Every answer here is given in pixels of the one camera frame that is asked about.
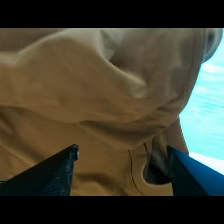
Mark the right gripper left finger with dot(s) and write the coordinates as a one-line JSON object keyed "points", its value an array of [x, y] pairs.
{"points": [[50, 176]]}

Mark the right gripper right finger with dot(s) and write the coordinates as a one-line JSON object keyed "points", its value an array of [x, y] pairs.
{"points": [[193, 176]]}

